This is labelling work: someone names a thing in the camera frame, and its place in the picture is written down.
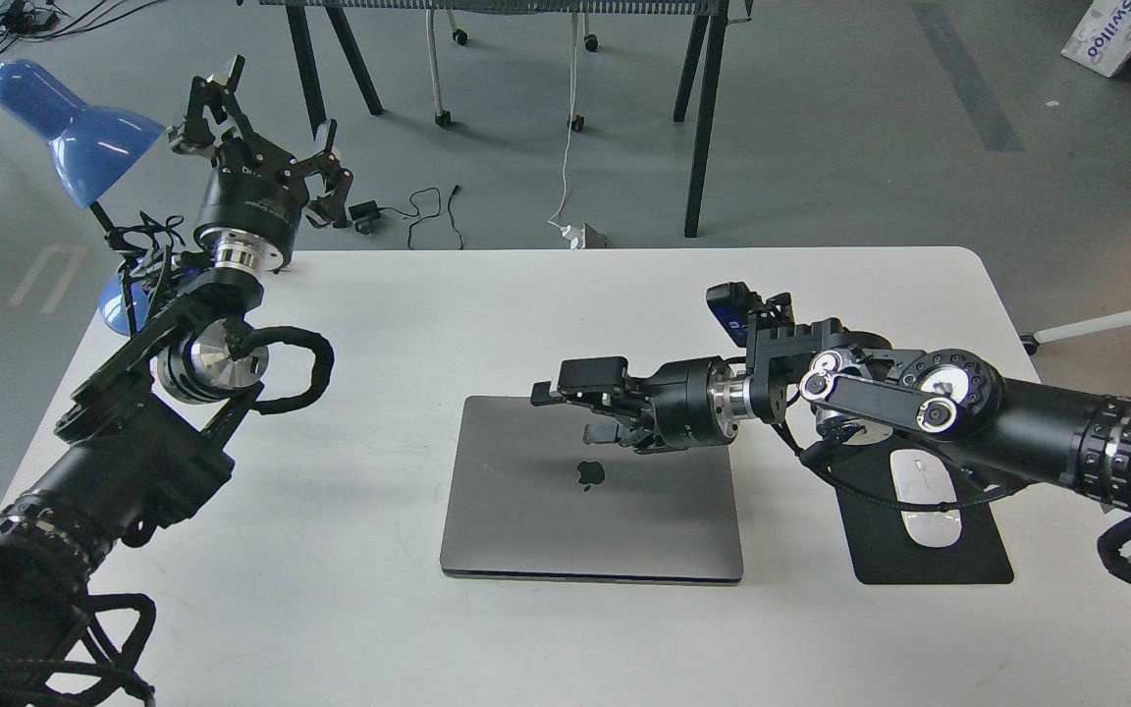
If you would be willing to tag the black frame background table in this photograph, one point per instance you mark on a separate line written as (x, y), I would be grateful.
(391, 49)

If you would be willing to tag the grey laptop notebook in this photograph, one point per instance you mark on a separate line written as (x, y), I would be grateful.
(530, 498)

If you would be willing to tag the black mouse pad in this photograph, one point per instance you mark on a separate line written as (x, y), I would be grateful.
(892, 547)

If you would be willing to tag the white power strip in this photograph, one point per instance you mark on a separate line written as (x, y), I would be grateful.
(583, 237)

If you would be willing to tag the white cardboard box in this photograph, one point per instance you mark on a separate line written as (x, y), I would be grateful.
(1102, 40)

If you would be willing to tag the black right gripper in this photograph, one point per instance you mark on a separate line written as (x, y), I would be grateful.
(682, 412)

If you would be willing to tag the blue desk lamp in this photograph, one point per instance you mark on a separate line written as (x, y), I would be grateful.
(91, 148)

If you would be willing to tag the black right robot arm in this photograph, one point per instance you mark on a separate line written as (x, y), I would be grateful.
(829, 391)

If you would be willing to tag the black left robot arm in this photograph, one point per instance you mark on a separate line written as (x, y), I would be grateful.
(147, 431)

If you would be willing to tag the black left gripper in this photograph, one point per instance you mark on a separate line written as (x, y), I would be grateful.
(257, 188)

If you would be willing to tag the black power adapter with cable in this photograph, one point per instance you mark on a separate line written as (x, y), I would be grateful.
(364, 215)

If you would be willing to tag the white computer mouse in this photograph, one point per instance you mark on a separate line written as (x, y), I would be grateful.
(921, 479)

